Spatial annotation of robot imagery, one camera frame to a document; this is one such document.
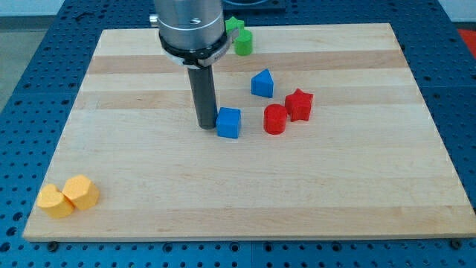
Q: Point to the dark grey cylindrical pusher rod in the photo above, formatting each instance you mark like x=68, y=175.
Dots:
x=204, y=96

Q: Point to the blue cube block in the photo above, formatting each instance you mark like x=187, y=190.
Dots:
x=228, y=122

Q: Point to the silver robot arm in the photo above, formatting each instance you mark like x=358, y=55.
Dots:
x=193, y=34

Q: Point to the green cylinder block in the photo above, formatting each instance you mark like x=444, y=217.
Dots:
x=243, y=44

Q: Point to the blue triangular prism block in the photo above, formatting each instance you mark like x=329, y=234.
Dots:
x=262, y=84

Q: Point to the green star block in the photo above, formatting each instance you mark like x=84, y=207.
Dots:
x=234, y=23

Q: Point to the red cylinder block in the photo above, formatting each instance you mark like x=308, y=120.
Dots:
x=274, y=121

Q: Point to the red star block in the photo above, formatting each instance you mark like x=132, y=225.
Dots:
x=299, y=105

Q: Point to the light wooden board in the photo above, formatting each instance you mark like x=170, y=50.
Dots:
x=368, y=164

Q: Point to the yellow hexagon block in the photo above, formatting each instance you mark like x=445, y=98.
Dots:
x=81, y=191

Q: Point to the yellow heart block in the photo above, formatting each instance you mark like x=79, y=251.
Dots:
x=53, y=202

